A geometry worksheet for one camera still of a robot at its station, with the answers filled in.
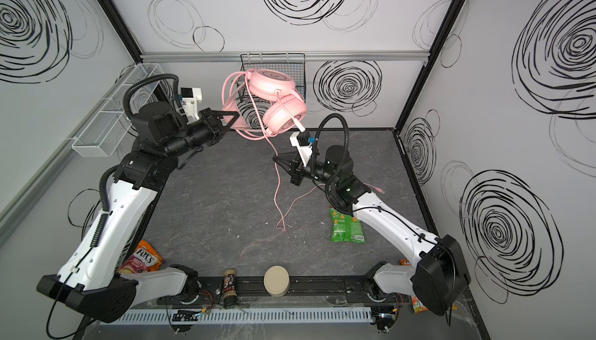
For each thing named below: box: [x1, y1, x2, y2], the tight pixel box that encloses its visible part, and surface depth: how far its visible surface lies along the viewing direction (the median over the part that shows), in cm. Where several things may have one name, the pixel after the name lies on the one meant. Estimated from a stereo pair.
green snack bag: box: [329, 207, 367, 244], surface depth 86 cm
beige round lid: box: [263, 264, 291, 298], surface depth 72 cm
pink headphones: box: [221, 68, 308, 136], surface depth 48 cm
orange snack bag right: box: [411, 295, 430, 315], surface depth 71 cm
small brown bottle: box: [222, 268, 237, 309], surface depth 73 cm
